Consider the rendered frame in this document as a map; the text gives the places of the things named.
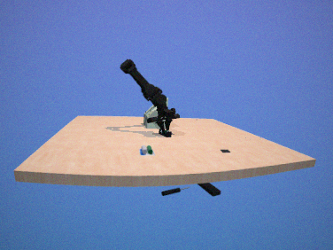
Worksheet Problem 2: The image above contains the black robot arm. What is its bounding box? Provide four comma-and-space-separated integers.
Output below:
120, 59, 175, 118

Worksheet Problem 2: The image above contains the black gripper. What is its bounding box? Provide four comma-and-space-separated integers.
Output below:
147, 105, 180, 134

